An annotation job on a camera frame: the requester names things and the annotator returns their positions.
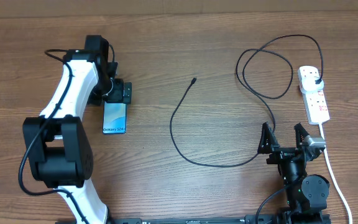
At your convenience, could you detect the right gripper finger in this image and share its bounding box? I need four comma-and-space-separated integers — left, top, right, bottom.
294, 123, 310, 148
257, 122, 280, 154

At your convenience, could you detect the blue Galaxy smartphone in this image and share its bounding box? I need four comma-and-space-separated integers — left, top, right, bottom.
103, 102, 127, 134

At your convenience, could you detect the black charging cable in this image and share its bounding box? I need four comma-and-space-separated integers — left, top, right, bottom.
169, 34, 324, 169

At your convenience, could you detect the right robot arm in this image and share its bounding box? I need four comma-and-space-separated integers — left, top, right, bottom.
253, 123, 331, 223

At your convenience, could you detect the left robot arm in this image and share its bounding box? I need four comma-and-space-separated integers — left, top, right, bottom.
18, 35, 132, 223

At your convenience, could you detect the white power strip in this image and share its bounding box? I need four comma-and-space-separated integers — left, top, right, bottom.
297, 66, 330, 125

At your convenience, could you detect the white power strip cord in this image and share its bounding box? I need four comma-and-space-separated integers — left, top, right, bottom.
318, 123, 354, 224

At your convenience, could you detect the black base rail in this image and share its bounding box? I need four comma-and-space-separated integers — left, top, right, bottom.
55, 213, 332, 224

